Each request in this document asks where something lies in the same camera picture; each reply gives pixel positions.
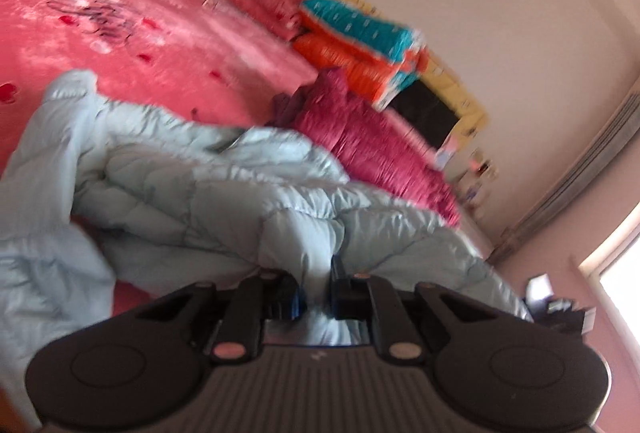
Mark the yellow headboard cover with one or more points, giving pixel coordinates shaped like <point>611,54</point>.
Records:
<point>472,116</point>

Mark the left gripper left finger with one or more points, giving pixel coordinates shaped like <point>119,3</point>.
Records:
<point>242,313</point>

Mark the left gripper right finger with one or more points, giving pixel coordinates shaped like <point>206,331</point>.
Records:
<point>395,319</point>

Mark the pink heart-pattern bed blanket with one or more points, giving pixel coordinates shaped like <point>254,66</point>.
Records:
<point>201,59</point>

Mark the black folded garment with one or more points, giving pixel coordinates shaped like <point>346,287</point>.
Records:
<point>425,112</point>

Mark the grey wall radiator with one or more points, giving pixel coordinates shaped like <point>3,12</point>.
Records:
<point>620,130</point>

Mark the teal orange folded quilt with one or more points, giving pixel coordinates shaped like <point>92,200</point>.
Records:
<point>379,58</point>

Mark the bright window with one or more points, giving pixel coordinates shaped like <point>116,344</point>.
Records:
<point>612,269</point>

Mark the crimson shiny puffer jacket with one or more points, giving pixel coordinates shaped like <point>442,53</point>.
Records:
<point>368,147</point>

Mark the light blue puffer jacket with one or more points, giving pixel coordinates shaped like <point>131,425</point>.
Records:
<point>100,191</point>

